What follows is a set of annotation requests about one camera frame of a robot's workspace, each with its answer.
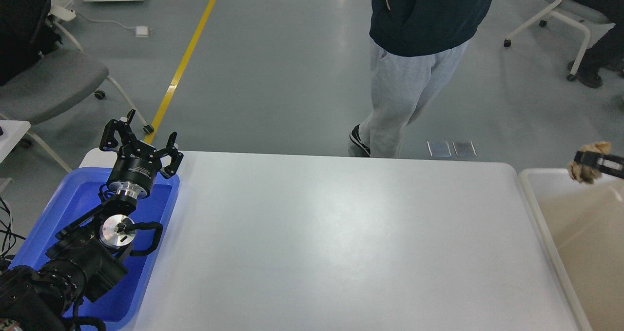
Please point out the person in grey sweatpants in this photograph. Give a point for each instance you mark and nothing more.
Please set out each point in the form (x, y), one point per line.
(415, 47)

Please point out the white power adapter with cable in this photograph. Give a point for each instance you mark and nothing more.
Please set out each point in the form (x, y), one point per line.
(139, 31)

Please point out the beige plastic bin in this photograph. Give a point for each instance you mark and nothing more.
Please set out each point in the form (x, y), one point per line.
(582, 227)

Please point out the blue plastic bin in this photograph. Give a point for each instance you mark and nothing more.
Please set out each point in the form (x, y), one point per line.
(77, 194)

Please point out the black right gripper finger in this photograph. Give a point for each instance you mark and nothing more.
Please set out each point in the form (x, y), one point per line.
(604, 163)

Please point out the grey office chair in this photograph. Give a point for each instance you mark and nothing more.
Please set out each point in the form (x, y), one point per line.
(56, 83)

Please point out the white side table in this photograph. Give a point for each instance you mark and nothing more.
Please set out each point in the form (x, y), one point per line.
(13, 131)

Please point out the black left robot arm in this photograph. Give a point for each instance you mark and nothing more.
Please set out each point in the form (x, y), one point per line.
(86, 262)

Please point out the left metal floor plate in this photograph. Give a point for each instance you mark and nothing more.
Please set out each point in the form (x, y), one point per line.
(439, 149)

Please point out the brown paper ball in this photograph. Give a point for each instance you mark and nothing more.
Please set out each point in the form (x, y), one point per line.
(585, 174)

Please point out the right metal floor plate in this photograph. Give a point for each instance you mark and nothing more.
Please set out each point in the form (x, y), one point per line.
(464, 149)

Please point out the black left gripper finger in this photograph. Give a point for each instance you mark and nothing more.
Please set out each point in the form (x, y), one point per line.
(118, 133)
(170, 150)

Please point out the white framed chair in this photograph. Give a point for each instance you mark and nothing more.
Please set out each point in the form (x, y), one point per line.
(571, 13)

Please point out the metal floor plate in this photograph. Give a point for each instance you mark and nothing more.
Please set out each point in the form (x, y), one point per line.
(464, 149)
(439, 149)

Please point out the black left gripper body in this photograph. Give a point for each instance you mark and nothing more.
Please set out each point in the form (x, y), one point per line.
(135, 170)

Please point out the black jacket on chair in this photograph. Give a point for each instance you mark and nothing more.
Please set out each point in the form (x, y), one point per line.
(25, 35)

